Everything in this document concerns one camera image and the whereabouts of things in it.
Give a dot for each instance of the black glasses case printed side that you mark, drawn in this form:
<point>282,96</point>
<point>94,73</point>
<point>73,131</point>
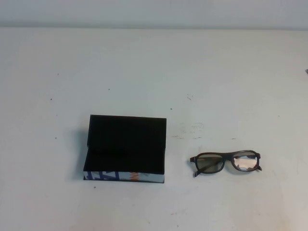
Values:
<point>125,139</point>

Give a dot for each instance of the black framed glasses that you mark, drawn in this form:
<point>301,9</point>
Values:
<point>209,162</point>

